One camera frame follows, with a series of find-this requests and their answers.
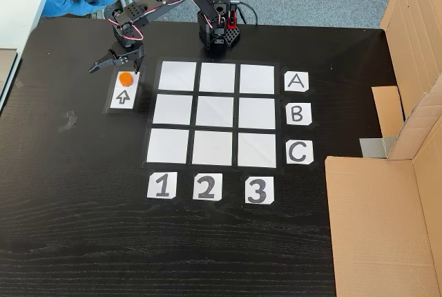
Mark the white paper grid square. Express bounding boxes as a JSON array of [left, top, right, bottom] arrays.
[[158, 61, 197, 92], [237, 133, 277, 169], [238, 97, 276, 129], [239, 64, 276, 95], [146, 128, 190, 164], [153, 94, 193, 126], [191, 130, 233, 166], [199, 62, 236, 93], [195, 95, 236, 128]]

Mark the round orange token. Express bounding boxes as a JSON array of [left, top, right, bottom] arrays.
[[117, 71, 133, 88]]

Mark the brown cardboard panel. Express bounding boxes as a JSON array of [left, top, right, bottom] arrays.
[[371, 0, 442, 137], [324, 72, 442, 297]]

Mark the red black spring clamp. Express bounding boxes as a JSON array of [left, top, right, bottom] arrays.
[[225, 0, 240, 30]]

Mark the paper label letter B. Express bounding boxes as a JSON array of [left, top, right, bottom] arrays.
[[285, 102, 313, 126]]

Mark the paper label letter C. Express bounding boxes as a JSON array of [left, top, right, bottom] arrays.
[[286, 140, 314, 165]]

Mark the paper label number 1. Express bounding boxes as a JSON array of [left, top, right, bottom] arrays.
[[146, 171, 178, 200]]

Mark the white arrow paper sheet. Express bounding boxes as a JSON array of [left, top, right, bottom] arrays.
[[109, 71, 141, 110]]

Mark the paper label number 3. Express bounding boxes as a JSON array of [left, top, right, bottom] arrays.
[[244, 176, 276, 204]]

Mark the paper label number 2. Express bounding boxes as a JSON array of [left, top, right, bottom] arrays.
[[193, 173, 224, 202]]

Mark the white desk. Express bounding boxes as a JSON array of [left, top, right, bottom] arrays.
[[0, 0, 61, 111]]

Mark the black power cable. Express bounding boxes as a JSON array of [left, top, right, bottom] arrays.
[[237, 1, 259, 26]]

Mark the paper label letter A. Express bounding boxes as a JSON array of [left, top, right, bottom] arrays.
[[284, 71, 309, 93]]

